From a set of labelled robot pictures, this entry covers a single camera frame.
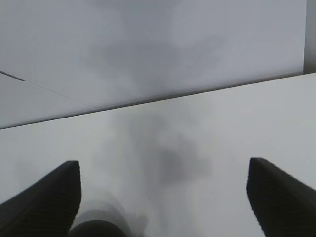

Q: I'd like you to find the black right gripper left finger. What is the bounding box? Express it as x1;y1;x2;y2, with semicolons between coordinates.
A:
0;161;81;237

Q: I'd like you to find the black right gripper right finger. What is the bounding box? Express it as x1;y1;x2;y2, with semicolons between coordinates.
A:
246;158;316;237

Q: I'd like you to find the small black teacup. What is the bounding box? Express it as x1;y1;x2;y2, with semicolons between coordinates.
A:
67;220;126;237

